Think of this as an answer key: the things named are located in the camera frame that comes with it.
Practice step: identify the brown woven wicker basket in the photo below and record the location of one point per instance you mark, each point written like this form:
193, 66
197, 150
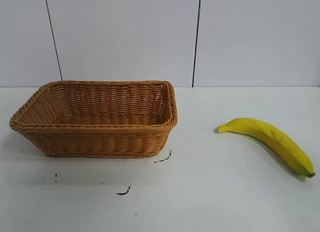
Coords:
100, 142

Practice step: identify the yellow banana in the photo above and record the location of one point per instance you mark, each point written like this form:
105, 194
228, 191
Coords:
272, 138

